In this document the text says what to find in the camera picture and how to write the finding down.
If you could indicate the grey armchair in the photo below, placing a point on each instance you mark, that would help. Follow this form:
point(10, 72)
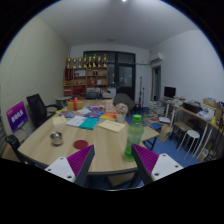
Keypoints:
point(123, 100)

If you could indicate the pink flowers in white pot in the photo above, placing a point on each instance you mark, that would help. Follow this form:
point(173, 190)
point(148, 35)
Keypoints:
point(121, 109)

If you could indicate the cluttered wooden side desk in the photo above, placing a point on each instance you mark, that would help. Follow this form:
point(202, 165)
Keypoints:
point(196, 115)

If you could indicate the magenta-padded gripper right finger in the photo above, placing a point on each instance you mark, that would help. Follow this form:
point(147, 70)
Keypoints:
point(147, 159)

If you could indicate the teal book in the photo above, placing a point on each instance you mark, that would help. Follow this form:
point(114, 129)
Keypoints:
point(89, 123)

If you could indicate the black chair with armrest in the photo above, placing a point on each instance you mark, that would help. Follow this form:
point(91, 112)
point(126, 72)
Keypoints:
point(13, 141)

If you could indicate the small beige book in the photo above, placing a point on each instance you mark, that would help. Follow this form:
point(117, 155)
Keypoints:
point(59, 120)

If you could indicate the black framed glass door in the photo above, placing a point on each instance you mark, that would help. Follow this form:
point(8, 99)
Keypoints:
point(125, 75)

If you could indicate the standing orange card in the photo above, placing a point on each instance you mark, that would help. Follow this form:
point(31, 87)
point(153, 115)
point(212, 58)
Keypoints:
point(109, 106)

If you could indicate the small round white table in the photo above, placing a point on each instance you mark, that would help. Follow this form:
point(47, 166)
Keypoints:
point(63, 98)

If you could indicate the small metal cup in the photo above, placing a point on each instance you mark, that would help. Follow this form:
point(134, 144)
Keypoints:
point(56, 139)

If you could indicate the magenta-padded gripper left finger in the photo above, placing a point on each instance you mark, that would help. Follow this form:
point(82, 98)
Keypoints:
point(79, 160)

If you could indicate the white booklet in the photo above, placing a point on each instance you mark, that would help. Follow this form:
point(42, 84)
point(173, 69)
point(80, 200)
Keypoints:
point(76, 121)

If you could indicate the brown paper bag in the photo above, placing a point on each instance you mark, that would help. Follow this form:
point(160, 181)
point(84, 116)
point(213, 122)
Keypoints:
point(165, 134)

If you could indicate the green drink bottle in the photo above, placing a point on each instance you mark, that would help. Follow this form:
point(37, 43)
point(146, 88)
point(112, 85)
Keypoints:
point(134, 138)

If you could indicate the blue printed book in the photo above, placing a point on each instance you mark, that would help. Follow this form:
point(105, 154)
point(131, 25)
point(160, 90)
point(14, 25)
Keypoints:
point(93, 115)

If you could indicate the wooden shelf unit with trophies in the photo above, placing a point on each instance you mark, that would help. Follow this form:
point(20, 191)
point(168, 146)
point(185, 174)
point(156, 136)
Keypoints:
point(86, 78)

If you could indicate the black office chair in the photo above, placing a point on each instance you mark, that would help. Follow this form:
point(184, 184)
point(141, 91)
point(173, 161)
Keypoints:
point(37, 108)

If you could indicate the black computer monitor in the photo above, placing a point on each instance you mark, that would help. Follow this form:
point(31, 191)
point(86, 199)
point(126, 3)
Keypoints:
point(169, 92)

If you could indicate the white wall air conditioner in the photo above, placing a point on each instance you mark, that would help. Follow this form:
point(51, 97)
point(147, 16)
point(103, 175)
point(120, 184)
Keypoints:
point(156, 57)

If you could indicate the gift box with red ribbon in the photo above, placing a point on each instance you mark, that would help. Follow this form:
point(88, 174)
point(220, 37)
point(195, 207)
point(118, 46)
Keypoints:
point(75, 105)

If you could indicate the white round stool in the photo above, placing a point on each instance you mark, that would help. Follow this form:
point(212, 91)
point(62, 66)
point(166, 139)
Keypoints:
point(191, 134)

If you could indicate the orange red book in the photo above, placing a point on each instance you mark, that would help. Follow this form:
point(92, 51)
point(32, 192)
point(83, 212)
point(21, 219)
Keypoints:
point(108, 116)

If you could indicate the flat round red coaster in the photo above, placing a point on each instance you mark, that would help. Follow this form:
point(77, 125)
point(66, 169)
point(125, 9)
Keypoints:
point(80, 144)

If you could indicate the purple sign board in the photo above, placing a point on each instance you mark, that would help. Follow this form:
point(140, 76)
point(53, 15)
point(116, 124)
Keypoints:
point(17, 116)

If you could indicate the pink packet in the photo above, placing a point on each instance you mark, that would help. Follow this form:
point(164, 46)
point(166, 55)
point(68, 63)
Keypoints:
point(96, 108)

